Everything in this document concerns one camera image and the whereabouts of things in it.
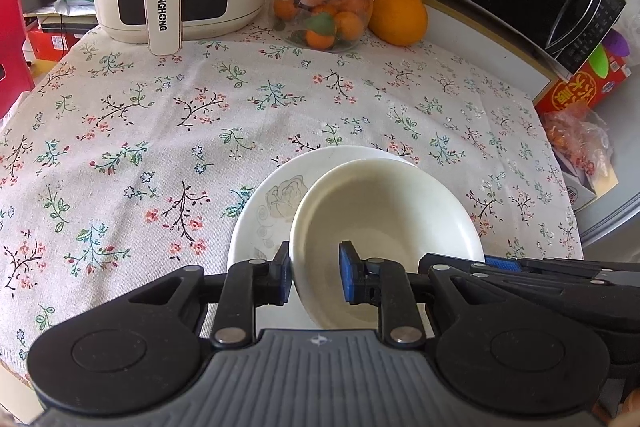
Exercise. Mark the large orange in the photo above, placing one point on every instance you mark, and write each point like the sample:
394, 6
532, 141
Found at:
400, 14

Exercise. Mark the white floral plate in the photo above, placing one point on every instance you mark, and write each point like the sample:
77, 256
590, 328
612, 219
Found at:
270, 217

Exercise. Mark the red printed box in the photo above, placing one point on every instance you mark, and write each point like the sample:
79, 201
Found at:
565, 94

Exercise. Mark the colourful petal-shaped mat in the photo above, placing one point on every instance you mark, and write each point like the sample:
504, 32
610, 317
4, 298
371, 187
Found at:
600, 62

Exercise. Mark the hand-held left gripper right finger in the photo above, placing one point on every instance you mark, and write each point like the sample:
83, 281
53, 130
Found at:
346, 272

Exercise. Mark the red printed carton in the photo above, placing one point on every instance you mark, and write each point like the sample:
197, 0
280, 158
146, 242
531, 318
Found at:
50, 44

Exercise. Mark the plastic bag of small oranges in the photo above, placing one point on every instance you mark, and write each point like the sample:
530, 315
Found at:
570, 132

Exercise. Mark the cream bowl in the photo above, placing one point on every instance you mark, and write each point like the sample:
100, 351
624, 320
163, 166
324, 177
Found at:
380, 207

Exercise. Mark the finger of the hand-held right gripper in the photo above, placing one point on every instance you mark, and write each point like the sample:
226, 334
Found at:
525, 287
500, 263

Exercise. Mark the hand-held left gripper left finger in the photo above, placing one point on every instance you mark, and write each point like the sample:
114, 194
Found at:
287, 279

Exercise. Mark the floral tablecloth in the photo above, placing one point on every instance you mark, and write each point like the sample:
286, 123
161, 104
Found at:
150, 132

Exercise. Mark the red plastic chair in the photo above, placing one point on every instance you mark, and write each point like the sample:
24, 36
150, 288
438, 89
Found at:
12, 32

